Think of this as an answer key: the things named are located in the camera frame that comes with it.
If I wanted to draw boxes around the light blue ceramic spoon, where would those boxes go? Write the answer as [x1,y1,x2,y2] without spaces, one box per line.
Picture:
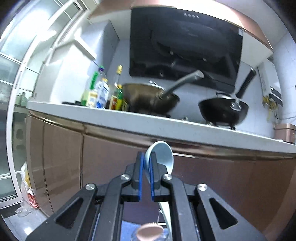
[144,141,174,174]

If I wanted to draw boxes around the blue towel mat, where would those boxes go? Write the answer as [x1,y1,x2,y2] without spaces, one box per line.
[120,221,140,241]

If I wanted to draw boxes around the brown lower cabinets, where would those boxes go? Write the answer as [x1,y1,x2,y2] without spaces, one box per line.
[27,111,295,240]

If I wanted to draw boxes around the brown cabinets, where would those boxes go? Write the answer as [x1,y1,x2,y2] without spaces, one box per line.
[27,111,295,240]
[89,0,274,50]

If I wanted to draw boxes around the small green sauce bottle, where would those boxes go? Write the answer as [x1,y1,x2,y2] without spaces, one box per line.
[115,84,128,111]

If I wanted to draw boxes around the bronze wok with lid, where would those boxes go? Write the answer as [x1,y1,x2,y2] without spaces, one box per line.
[121,70,204,115]

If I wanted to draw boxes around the tall yellow cap bottle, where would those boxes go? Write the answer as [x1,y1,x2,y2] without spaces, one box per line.
[109,65,123,110]

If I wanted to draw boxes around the green cap oil bottle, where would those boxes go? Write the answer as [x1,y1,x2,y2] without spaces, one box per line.
[81,65,105,108]

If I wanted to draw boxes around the white blue label bottle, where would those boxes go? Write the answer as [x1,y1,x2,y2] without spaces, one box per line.
[95,78,109,108]

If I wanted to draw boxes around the black wok with lid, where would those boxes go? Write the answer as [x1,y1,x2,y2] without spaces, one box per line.
[198,68,256,130]

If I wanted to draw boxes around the white plastic bag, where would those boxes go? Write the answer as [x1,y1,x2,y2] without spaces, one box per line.
[16,162,39,217]

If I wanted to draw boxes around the white storage box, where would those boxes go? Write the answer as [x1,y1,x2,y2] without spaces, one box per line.
[33,37,97,104]

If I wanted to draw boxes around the pink rice cooker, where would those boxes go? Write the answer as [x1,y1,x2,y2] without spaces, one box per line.
[274,123,295,144]

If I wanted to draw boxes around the black range hood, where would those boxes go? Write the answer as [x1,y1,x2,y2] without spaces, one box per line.
[129,7,243,93]

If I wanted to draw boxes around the white gas water heater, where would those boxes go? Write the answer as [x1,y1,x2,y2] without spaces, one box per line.
[258,59,283,106]

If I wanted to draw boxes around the glass sliding door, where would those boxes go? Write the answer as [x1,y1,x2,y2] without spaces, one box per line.
[1,1,86,208]

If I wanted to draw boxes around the brown upper cabinets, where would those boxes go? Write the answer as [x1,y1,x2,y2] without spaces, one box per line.
[89,0,274,50]

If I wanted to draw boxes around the clear utensil holder with wire rack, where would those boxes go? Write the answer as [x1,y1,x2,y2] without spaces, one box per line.
[130,208,172,241]

